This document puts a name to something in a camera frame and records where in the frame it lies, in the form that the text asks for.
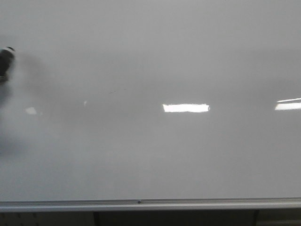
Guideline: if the white whiteboard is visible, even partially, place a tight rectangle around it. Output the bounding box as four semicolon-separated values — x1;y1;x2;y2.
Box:
0;0;301;201

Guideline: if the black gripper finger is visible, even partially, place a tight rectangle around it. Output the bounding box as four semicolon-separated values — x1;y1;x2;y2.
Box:
0;47;16;82

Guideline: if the aluminium whiteboard tray rail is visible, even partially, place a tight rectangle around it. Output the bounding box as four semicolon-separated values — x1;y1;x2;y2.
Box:
0;197;301;213

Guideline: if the grey pegboard panel below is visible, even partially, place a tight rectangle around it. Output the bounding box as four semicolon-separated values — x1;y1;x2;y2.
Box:
0;212;95;226

